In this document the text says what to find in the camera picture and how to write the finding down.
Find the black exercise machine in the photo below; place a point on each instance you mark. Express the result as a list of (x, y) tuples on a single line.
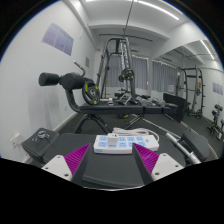
[(216, 116)]

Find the grey window curtain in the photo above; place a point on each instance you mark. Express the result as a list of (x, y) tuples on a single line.
[(165, 76), (140, 73)]

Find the bunch of keys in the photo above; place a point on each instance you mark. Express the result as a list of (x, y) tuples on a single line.
[(42, 134)]

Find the black box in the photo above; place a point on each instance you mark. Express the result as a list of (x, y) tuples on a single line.
[(175, 106)]

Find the black power rack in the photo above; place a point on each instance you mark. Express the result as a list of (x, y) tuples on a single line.
[(131, 83)]

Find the small brown wall plaque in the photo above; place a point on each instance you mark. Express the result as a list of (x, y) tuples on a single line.
[(87, 62)]

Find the chrome dumbbell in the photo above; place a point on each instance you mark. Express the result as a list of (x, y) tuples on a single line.
[(143, 101), (159, 102)]

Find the silver barbell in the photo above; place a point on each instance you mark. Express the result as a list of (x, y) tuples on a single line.
[(180, 145)]

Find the black weight plate yellow marks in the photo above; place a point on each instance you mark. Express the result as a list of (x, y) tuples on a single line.
[(86, 94)]

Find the small purple wall poster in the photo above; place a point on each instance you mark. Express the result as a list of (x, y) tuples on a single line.
[(217, 89)]

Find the white wall outlet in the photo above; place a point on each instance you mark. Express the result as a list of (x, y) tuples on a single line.
[(14, 141)]

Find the white power strip blue sockets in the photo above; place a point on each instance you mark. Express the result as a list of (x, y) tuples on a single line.
[(128, 147)]

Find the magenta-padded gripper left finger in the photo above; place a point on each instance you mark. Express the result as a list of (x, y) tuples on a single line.
[(76, 159)]

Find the large purple wall poster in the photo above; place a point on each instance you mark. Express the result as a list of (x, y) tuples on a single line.
[(58, 39)]

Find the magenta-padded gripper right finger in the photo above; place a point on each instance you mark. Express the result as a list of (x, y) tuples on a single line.
[(148, 160)]

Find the black weight bench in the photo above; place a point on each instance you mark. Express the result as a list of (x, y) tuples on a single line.
[(110, 108)]

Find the black padded cushion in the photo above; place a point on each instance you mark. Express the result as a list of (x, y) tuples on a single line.
[(196, 143), (33, 148)]

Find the ceiling light strip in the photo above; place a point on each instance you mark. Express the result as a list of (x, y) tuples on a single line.
[(207, 49), (160, 9)]

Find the black squat rack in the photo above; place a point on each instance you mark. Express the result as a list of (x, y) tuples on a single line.
[(196, 90)]

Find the small black plate on rack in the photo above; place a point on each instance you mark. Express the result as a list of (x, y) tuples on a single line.
[(127, 74)]

